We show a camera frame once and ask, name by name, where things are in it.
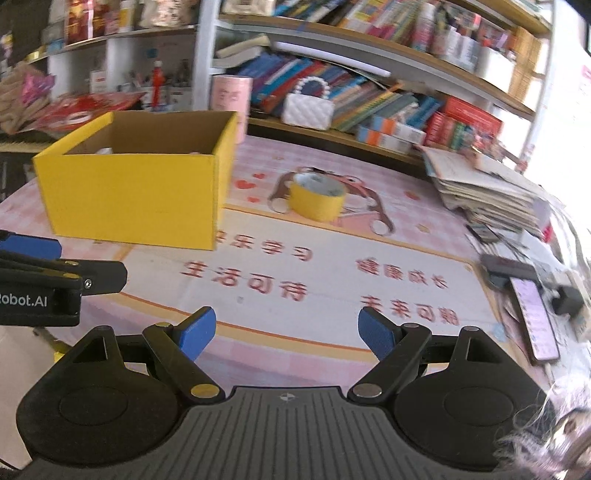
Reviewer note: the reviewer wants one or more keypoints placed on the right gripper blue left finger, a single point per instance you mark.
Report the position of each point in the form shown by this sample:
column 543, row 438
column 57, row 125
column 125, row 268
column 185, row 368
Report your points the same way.
column 175, row 349

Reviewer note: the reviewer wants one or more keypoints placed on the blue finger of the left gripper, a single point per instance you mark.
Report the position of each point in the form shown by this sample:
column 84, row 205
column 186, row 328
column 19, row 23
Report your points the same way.
column 33, row 246

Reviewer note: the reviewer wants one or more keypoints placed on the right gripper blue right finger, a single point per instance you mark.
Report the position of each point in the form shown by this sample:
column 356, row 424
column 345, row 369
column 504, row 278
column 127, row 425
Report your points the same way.
column 399, row 350

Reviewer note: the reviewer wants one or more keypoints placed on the yellow tape roll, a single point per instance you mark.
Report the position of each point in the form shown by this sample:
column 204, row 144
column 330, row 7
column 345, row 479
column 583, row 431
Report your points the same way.
column 317, row 196

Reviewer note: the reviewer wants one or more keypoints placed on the pink cartoon desk mat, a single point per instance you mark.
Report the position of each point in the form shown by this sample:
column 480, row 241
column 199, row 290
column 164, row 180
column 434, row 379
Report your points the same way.
column 286, row 291

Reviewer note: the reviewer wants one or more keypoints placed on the yellow cardboard box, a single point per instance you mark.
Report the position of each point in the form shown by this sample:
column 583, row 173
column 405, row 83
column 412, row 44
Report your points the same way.
column 136, row 177

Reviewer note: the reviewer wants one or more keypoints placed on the small black phone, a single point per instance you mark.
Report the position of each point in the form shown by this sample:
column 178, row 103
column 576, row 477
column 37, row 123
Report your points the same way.
column 483, row 233

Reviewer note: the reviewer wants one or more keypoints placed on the beige crumpled cloth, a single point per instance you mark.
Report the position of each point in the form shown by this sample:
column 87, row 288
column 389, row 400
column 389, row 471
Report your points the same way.
column 14, row 111

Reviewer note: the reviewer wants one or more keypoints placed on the lit white-screen smartphone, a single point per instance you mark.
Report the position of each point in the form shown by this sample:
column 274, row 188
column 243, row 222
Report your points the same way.
column 539, row 335

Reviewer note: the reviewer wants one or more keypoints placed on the stack of papers and notebooks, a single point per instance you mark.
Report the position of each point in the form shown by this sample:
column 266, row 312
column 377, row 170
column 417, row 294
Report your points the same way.
column 488, row 192

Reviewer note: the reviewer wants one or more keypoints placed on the black charger plug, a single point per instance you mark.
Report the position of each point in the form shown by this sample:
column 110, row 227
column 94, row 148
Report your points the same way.
column 569, row 301

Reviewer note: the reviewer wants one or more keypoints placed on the orange white box lower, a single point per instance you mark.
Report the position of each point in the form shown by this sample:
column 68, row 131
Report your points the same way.
column 384, row 141

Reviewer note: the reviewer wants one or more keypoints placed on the orange white box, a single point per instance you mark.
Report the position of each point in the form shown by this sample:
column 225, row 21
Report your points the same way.
column 384, row 141
column 393, row 127

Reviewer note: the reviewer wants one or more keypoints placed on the orange white box upper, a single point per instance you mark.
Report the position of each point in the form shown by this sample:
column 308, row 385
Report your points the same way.
column 393, row 127

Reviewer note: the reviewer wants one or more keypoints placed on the red dictionary book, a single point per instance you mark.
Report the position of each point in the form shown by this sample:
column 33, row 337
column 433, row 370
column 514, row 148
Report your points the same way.
column 473, row 116

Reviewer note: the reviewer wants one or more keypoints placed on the white quilted pearl handbag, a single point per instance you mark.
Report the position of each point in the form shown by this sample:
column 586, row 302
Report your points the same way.
column 309, row 111

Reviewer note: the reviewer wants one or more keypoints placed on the pink cylindrical cup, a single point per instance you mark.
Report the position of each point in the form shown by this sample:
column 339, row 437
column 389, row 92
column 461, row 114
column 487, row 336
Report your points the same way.
column 233, row 93

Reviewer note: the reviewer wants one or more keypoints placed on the white wooden bookshelf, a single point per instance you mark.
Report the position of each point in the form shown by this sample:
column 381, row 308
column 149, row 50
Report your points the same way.
column 120, row 53

